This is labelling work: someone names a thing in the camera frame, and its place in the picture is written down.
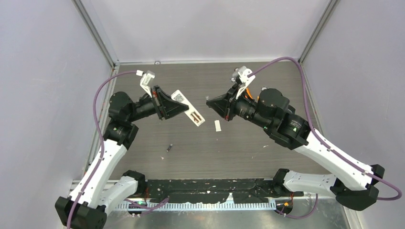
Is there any white remote control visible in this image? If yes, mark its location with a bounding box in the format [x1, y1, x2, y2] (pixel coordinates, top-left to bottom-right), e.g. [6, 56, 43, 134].
[171, 90, 205, 127]

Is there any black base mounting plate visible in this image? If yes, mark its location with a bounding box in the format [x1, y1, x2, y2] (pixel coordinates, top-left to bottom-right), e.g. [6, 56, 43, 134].
[133, 178, 304, 204]

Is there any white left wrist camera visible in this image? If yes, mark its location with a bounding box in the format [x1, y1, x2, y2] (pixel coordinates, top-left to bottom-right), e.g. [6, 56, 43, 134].
[136, 70, 155, 97]

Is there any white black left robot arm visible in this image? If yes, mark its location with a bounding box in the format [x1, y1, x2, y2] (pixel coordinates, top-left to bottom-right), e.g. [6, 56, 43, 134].
[55, 86, 194, 229]

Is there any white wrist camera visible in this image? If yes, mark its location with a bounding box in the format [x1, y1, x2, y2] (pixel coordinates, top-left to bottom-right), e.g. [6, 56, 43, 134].
[231, 66, 256, 99]
[136, 70, 155, 97]

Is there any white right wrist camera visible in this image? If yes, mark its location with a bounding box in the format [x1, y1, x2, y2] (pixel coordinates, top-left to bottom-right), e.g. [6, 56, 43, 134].
[231, 66, 256, 99]

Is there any white battery cover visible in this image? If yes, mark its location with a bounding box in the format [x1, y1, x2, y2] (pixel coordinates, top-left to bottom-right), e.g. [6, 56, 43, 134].
[214, 120, 222, 132]

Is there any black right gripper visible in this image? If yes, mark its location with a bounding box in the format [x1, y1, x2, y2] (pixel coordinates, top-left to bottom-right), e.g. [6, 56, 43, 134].
[206, 83, 272, 130]

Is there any orange toy microphone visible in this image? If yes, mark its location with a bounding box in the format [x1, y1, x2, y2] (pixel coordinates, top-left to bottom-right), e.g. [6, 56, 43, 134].
[245, 88, 254, 101]

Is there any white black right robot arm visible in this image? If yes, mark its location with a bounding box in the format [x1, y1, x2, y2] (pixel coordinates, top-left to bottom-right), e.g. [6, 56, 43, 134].
[206, 84, 385, 211]

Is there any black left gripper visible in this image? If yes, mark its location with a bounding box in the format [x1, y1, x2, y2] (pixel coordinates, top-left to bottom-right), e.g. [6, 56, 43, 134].
[127, 85, 189, 122]

